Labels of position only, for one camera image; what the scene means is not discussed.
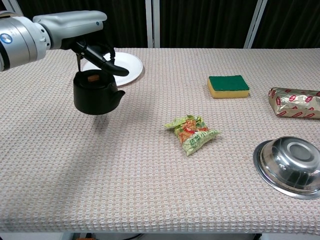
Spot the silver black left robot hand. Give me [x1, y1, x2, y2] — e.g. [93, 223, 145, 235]
[32, 10, 130, 77]

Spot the black teapot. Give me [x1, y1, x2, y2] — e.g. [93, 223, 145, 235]
[72, 46, 126, 116]

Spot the black curtain panel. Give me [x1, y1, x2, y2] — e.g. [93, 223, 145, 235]
[251, 0, 320, 50]
[159, 0, 258, 50]
[18, 0, 148, 50]

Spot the white round plate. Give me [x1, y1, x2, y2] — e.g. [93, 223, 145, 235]
[82, 52, 144, 87]

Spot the beige waffle tablecloth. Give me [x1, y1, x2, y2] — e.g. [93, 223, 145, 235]
[0, 47, 320, 236]

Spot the green snack bag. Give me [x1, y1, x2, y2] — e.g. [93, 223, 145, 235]
[163, 114, 222, 157]

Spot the green yellow sponge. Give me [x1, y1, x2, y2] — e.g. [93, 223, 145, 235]
[206, 74, 251, 99]

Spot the gold foil snack packet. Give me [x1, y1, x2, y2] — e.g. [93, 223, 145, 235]
[268, 86, 320, 121]

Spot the stainless steel bowl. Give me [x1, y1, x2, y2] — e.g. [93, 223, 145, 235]
[252, 136, 320, 200]

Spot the grey metal frame post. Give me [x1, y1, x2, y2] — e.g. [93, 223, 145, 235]
[0, 0, 24, 17]
[145, 0, 161, 49]
[243, 0, 269, 50]

